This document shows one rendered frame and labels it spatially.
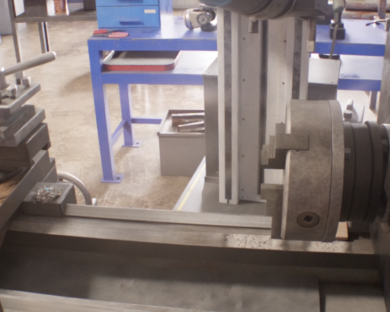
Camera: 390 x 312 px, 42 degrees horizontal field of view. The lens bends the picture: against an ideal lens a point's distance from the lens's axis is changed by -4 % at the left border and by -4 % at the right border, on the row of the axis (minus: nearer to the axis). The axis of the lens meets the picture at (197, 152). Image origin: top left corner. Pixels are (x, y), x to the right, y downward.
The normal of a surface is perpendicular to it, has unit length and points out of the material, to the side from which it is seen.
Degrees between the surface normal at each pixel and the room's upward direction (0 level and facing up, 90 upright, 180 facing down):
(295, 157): 52
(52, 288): 14
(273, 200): 70
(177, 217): 45
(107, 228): 0
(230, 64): 90
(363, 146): 30
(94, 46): 90
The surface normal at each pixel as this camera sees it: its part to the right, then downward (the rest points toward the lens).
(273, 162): -0.09, 0.92
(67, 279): 0.20, -0.82
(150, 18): -0.15, 0.46
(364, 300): -0.03, -0.89
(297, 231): -0.11, 0.80
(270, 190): -0.14, 0.13
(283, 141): -0.11, -0.38
